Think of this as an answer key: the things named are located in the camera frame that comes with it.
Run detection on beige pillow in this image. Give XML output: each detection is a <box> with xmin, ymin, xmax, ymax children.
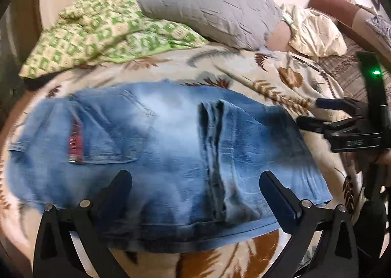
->
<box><xmin>265</xmin><ymin>22</ymin><xmax>294</xmax><ymax>53</ymax></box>

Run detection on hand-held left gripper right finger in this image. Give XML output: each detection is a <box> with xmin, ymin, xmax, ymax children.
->
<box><xmin>259</xmin><ymin>171</ymin><xmax>360</xmax><ymax>278</ymax></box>

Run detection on striped sofa cushion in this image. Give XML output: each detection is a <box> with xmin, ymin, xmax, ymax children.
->
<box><xmin>318</xmin><ymin>49</ymin><xmax>391</xmax><ymax>100</ymax></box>

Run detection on cream printed cloth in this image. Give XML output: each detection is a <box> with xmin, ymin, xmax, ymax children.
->
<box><xmin>281</xmin><ymin>3</ymin><xmax>349</xmax><ymax>58</ymax></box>

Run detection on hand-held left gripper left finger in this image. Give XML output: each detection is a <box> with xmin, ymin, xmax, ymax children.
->
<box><xmin>33</xmin><ymin>170</ymin><xmax>133</xmax><ymax>278</ymax></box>

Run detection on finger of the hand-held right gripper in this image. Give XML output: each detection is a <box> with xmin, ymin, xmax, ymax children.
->
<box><xmin>315</xmin><ymin>98</ymin><xmax>363</xmax><ymax>114</ymax></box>
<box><xmin>296</xmin><ymin>115</ymin><xmax>331</xmax><ymax>138</ymax></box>

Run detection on grey crumpled cloth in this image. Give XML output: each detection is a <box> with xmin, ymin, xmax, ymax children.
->
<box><xmin>365</xmin><ymin>15</ymin><xmax>391</xmax><ymax>41</ymax></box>

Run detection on dark wooden door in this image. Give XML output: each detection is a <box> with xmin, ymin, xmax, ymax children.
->
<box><xmin>0</xmin><ymin>0</ymin><xmax>42</xmax><ymax>89</ymax></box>

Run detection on blue denim pants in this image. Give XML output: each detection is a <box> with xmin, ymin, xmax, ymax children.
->
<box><xmin>6</xmin><ymin>81</ymin><xmax>333</xmax><ymax>252</ymax></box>

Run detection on leaf printed blanket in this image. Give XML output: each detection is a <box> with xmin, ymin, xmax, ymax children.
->
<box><xmin>0</xmin><ymin>42</ymin><xmax>367</xmax><ymax>278</ymax></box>

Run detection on grey quilted pillow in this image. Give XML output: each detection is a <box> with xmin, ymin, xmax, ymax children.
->
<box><xmin>136</xmin><ymin>0</ymin><xmax>283</xmax><ymax>51</ymax></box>

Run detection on green patterned blanket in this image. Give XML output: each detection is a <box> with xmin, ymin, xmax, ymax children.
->
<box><xmin>19</xmin><ymin>0</ymin><xmax>209</xmax><ymax>79</ymax></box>

